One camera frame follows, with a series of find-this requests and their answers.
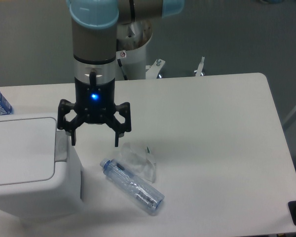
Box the clear blue plastic bottle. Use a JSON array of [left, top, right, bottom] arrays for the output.
[[100, 158, 165, 215]]

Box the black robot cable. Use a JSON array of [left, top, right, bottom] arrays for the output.
[[116, 58, 128, 81]]

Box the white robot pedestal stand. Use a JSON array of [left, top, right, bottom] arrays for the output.
[[115, 20, 166, 81]]

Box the crumpled clear plastic wrapper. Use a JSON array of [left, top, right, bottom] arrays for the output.
[[116, 142, 157, 183]]

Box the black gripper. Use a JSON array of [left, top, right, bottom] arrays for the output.
[[57, 79, 132, 147]]

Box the white push-lid trash can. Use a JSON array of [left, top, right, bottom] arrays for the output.
[[0, 113, 84, 219]]

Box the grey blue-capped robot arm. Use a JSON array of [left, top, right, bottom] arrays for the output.
[[57, 0, 185, 145]]

